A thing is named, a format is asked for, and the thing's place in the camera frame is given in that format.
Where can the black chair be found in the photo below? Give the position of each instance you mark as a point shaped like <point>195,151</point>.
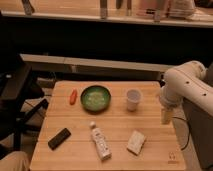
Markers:
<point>17,84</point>

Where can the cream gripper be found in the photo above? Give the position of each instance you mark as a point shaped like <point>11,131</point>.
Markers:
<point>166,115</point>

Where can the black remote control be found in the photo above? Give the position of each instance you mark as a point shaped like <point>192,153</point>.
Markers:
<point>59,138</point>

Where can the green ceramic bowl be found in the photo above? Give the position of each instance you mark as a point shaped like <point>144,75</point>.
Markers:
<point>95,98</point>

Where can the white paper cup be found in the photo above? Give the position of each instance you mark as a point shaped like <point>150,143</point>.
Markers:
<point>133,98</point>

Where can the beige sponge block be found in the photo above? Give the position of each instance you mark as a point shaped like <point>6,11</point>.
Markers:
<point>136,142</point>

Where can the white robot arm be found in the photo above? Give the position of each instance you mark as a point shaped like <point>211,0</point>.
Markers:
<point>185,81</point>

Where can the white plastic bottle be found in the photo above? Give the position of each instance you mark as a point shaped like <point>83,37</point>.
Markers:
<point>100,142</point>

